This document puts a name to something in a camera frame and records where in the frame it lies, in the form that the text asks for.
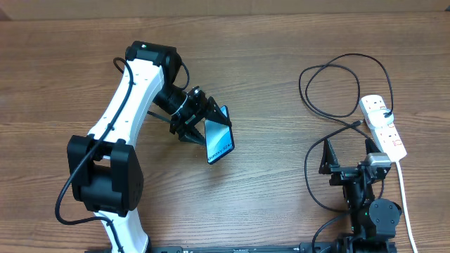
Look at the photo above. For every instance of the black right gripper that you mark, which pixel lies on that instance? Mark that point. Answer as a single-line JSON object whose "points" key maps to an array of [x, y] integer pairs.
{"points": [[328, 166]]}

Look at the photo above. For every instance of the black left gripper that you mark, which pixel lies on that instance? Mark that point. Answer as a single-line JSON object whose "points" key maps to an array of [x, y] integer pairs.
{"points": [[193, 115]]}

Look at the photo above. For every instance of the blue Galaxy smartphone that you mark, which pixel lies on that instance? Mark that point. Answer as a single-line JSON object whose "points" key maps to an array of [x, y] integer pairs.
{"points": [[219, 141]]}

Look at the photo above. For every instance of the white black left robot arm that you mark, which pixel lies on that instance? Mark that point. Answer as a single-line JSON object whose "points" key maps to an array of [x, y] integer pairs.
{"points": [[105, 174]]}

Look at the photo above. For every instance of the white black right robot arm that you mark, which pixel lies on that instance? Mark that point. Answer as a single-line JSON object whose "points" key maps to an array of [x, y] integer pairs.
{"points": [[373, 219]]}

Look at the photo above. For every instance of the white charger plug adapter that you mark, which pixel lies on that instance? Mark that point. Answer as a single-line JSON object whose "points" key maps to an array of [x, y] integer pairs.
{"points": [[377, 119]]}

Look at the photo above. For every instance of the white power strip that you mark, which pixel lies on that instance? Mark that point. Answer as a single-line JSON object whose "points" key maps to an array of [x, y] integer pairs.
{"points": [[386, 138]]}

